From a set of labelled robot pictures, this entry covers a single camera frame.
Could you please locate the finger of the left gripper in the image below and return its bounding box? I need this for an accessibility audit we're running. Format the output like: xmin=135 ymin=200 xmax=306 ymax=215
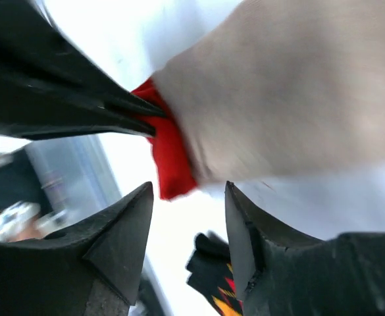
xmin=0 ymin=1 xmax=164 ymax=140

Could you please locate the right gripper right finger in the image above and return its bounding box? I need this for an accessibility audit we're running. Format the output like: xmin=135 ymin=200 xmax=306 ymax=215
xmin=225 ymin=182 xmax=385 ymax=316

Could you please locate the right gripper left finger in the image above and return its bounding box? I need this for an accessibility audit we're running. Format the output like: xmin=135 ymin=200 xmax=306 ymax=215
xmin=0 ymin=182 xmax=154 ymax=315

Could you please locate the beige and red reindeer sock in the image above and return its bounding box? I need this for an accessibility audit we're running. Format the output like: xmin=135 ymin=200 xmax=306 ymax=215
xmin=134 ymin=1 xmax=385 ymax=199

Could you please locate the black orange argyle sock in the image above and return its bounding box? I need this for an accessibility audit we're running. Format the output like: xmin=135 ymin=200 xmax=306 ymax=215
xmin=186 ymin=232 xmax=243 ymax=316

